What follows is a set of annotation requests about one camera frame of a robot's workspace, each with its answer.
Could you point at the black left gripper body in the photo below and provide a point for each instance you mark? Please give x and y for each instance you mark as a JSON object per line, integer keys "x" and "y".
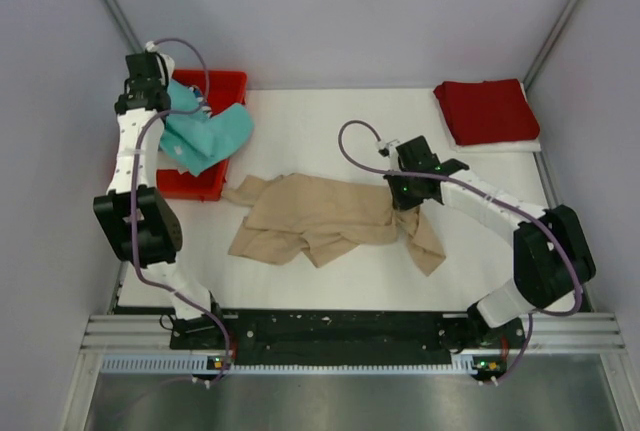
{"x": 165, "y": 89}

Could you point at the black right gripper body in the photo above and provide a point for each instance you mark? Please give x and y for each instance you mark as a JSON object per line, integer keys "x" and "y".
{"x": 405, "y": 191}

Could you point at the teal t-shirt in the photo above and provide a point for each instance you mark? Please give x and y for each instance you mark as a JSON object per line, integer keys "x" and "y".
{"x": 197, "y": 142}

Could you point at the beige t-shirt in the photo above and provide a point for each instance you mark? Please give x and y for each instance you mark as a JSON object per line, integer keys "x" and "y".
{"x": 325, "y": 219}

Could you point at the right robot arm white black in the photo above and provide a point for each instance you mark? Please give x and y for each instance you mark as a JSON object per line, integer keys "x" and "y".
{"x": 551, "y": 256}

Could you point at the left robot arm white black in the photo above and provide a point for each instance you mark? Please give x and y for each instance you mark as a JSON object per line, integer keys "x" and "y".
{"x": 140, "y": 226}

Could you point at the red white blue striped shirt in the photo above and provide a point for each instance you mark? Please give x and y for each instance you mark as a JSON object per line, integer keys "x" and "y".
{"x": 203, "y": 105}

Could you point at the red plastic bin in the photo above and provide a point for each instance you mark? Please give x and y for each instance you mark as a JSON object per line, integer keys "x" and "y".
{"x": 222, "y": 89}

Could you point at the folded red t-shirt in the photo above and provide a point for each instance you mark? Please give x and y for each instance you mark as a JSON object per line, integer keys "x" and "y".
{"x": 487, "y": 108}

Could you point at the folded white t-shirt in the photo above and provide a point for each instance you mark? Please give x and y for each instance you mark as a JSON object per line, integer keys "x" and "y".
{"x": 520, "y": 146}

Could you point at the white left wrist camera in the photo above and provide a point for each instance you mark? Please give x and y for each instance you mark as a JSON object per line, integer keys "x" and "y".
{"x": 167, "y": 63}

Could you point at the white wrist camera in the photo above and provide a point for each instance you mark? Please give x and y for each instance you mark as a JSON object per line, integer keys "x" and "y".
{"x": 167, "y": 63}
{"x": 387, "y": 148}

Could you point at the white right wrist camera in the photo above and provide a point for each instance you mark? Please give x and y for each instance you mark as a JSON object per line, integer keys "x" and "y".
{"x": 387, "y": 148}

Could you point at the left aluminium corner post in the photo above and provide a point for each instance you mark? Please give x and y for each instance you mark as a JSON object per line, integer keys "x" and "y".
{"x": 123, "y": 26}

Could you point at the aluminium corner post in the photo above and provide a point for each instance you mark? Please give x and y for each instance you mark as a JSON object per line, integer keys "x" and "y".
{"x": 123, "y": 26}
{"x": 550, "y": 42}

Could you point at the right aluminium side rail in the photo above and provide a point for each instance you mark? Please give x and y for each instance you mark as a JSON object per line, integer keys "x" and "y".
{"x": 560, "y": 185}

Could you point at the light blue cable duct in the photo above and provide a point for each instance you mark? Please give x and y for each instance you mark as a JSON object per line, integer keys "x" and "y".
{"x": 209, "y": 365}

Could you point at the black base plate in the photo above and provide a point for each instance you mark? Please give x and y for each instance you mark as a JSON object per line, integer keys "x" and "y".
{"x": 352, "y": 337}

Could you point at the aluminium front rail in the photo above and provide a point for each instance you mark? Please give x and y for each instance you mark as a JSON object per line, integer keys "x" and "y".
{"x": 581, "y": 333}

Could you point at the right aluminium corner post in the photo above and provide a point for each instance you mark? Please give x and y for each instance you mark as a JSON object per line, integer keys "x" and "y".
{"x": 550, "y": 42}

